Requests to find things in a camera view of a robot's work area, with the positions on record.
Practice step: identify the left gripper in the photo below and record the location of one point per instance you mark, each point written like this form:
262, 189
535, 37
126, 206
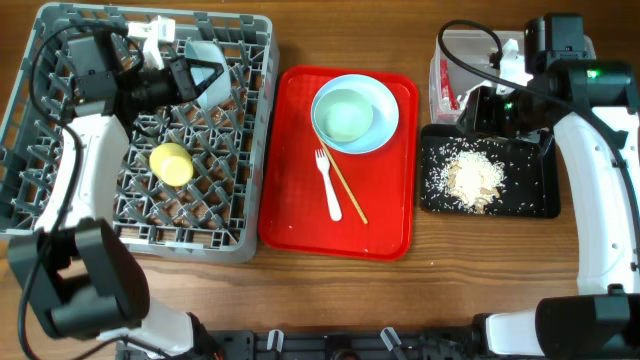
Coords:
180, 72

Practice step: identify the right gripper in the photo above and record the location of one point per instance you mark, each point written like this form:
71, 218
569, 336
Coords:
477, 114

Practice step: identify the light green bowl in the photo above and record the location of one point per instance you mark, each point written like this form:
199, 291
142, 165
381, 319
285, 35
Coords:
219, 90

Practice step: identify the white napkin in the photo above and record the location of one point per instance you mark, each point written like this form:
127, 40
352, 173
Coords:
463, 99

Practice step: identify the red snack wrapper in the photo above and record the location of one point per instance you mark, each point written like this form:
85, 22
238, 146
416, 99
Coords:
448, 98

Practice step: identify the rice and peanut leftovers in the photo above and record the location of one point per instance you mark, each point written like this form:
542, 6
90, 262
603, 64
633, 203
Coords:
464, 179

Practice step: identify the yellow plastic cup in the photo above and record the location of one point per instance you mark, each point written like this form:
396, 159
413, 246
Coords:
172, 164

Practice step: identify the light blue food bowl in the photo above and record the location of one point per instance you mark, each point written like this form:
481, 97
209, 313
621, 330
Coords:
342, 115

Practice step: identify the white plastic fork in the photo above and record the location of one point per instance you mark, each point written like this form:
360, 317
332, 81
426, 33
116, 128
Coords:
323, 165

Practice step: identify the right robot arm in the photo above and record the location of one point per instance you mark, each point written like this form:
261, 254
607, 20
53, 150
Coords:
592, 108

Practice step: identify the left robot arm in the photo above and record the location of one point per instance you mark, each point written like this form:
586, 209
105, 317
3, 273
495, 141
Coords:
76, 275

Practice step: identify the grey dishwasher rack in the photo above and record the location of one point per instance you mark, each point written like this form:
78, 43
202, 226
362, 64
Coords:
214, 216

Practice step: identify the black plastic tray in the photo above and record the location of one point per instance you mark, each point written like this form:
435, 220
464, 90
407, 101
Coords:
531, 185

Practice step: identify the light blue plate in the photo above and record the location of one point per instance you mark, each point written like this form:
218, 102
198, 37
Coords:
385, 112

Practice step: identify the wooden chopstick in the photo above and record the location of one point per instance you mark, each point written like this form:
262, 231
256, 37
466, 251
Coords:
342, 179

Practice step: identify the red plastic tray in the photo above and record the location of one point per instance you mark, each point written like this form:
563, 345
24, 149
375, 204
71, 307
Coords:
294, 215

